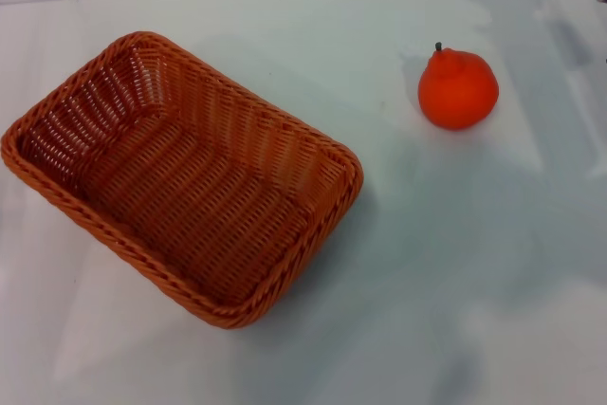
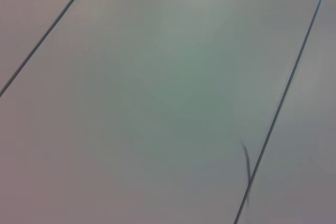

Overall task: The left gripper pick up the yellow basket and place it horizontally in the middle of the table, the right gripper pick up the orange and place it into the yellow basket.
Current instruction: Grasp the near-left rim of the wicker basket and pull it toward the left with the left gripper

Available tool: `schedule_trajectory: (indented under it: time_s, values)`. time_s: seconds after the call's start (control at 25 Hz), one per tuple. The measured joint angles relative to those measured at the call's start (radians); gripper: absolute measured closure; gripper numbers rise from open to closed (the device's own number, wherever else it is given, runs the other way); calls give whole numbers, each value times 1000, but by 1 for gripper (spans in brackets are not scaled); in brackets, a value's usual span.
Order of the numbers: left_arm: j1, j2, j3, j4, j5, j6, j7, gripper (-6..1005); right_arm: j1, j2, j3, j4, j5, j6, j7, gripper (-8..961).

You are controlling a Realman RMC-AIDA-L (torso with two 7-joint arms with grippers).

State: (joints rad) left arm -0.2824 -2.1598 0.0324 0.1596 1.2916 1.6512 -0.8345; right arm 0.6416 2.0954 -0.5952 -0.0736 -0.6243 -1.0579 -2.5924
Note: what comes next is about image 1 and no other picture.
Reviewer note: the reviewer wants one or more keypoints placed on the orange toy fruit with stem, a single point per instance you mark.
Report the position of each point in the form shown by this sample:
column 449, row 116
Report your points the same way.
column 457, row 92

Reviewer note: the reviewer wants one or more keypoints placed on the orange woven plastic basket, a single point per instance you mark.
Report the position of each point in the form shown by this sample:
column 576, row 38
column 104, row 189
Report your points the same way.
column 199, row 196

